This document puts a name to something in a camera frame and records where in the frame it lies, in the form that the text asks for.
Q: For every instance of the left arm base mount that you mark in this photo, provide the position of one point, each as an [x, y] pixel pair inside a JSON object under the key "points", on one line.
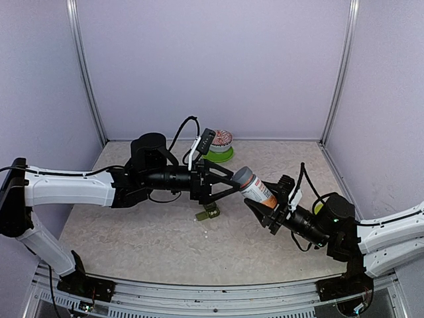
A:
{"points": [[79, 284]]}

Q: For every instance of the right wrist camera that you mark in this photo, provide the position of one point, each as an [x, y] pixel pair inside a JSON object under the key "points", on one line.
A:
{"points": [[289, 194]]}

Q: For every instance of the right aluminium frame post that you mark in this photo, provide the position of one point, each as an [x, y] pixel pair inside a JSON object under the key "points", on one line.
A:
{"points": [[342, 71]]}

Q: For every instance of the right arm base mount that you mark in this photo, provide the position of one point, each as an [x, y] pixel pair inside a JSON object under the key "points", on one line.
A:
{"points": [[352, 282]]}

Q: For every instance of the lime green bowl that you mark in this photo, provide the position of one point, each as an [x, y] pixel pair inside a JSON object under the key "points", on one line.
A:
{"points": [[317, 208]]}

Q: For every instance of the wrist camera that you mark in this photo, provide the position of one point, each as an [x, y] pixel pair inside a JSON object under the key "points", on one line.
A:
{"points": [[201, 145], [289, 194]]}

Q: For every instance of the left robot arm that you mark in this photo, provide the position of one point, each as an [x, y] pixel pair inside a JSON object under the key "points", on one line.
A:
{"points": [[152, 166]]}

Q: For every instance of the amber bottle grey cap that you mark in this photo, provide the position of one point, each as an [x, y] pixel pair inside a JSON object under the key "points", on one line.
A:
{"points": [[251, 187]]}

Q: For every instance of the red patterned white bowl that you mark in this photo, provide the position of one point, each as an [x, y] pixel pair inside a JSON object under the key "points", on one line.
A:
{"points": [[222, 141]]}

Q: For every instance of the green plate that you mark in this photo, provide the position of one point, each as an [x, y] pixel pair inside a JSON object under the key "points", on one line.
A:
{"points": [[219, 157]]}

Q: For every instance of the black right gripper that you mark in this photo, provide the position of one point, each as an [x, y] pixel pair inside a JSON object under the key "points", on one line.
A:
{"points": [[264, 213]]}

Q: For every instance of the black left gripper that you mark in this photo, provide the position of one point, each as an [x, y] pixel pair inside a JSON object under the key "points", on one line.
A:
{"points": [[203, 193]]}

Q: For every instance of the green pill organizer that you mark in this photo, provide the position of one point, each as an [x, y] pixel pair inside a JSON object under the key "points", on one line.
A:
{"points": [[210, 211]]}

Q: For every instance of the front aluminium rail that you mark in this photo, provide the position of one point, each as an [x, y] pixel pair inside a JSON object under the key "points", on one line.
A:
{"points": [[142, 299]]}

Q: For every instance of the left aluminium frame post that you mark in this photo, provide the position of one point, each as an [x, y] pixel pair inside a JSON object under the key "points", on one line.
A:
{"points": [[72, 9]]}

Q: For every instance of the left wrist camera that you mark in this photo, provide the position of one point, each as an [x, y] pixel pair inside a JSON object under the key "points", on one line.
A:
{"points": [[201, 145]]}

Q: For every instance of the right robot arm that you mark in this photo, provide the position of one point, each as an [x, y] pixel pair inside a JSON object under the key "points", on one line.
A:
{"points": [[373, 246]]}

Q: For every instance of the aluminium frame post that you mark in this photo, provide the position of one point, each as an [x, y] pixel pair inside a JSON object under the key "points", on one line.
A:
{"points": [[342, 71], [72, 9]]}

